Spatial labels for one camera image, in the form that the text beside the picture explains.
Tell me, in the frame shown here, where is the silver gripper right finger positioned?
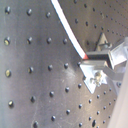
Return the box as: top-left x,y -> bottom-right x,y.
110,37 -> 128,67

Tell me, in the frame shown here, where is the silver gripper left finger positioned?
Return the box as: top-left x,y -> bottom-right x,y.
79,50 -> 118,95

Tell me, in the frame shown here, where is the white cable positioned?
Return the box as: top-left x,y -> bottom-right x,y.
50,0 -> 90,62

